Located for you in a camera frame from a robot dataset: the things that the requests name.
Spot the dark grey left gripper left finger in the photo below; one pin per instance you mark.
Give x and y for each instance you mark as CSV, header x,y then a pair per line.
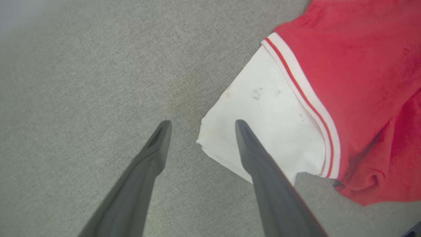
x,y
138,184

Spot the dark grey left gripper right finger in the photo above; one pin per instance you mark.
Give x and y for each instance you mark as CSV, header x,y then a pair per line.
x,y
273,191

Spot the red white short-sleeve garment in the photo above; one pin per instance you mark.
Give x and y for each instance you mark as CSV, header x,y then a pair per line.
x,y
355,65

